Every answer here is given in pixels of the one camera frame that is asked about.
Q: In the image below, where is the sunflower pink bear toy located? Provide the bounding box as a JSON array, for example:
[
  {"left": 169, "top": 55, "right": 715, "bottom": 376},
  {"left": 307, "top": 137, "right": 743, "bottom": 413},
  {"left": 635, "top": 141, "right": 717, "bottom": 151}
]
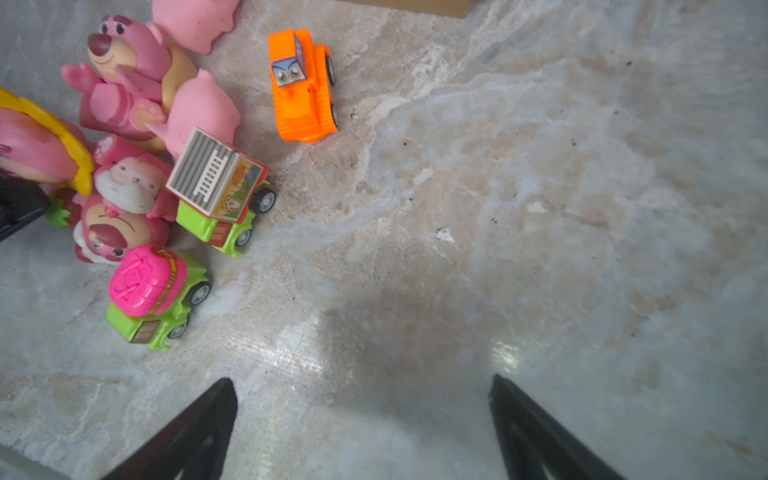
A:
[{"left": 1, "top": 89, "right": 95, "bottom": 227}]

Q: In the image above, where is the small pink bear figure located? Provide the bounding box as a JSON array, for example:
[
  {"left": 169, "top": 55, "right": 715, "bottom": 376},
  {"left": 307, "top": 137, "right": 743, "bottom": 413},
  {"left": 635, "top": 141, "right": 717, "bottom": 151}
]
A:
[{"left": 93, "top": 134, "right": 178, "bottom": 222}]

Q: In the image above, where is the pink bear figure lying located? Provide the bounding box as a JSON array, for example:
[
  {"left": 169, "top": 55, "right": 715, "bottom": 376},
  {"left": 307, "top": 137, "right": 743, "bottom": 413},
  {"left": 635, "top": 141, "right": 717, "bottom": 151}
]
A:
[{"left": 73, "top": 195, "right": 170, "bottom": 264}]

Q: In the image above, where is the green truck pink load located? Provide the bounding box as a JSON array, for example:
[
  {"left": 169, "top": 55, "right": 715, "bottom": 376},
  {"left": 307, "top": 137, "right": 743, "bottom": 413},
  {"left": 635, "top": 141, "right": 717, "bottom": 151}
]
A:
[{"left": 106, "top": 246, "right": 212, "bottom": 351}]

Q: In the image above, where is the green truck with box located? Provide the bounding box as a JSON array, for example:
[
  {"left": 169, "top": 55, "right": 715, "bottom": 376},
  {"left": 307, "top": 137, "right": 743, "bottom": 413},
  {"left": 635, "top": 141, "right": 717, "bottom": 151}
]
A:
[{"left": 166, "top": 128, "right": 278, "bottom": 258}]

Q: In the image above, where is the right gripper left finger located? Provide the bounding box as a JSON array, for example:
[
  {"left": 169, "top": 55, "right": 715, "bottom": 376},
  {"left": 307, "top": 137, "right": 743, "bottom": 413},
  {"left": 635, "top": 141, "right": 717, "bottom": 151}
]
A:
[{"left": 104, "top": 378, "right": 238, "bottom": 479}]

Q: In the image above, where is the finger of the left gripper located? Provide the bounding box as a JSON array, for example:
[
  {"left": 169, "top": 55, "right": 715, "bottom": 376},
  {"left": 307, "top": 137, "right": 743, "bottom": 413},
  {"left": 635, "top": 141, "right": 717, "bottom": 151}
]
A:
[{"left": 0, "top": 178, "right": 48, "bottom": 241}]

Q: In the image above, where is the pink pig near shelf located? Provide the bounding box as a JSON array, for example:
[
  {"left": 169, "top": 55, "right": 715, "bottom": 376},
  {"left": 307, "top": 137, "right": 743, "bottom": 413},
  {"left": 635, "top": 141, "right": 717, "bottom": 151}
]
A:
[{"left": 152, "top": 0, "right": 241, "bottom": 55}]

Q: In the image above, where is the wooden three-tier shelf black frame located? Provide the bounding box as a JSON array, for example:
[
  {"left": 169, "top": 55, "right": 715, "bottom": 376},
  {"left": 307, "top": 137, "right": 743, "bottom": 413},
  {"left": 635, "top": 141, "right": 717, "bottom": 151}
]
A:
[{"left": 345, "top": 0, "right": 470, "bottom": 18}]

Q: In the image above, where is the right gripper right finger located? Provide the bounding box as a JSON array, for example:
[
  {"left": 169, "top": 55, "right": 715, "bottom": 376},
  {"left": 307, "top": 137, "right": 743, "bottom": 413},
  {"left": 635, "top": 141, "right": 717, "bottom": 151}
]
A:
[{"left": 488, "top": 374, "right": 623, "bottom": 480}]

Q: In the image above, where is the pink pig in pile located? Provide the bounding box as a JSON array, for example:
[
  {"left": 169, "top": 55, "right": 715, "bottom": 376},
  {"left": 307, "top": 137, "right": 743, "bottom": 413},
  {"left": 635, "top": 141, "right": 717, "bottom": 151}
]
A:
[{"left": 147, "top": 69, "right": 242, "bottom": 161}]

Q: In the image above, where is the orange toy bulldozer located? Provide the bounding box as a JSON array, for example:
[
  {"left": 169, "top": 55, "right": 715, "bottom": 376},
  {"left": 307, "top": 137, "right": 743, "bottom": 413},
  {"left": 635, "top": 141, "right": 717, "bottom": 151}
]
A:
[{"left": 268, "top": 29, "right": 339, "bottom": 143}]

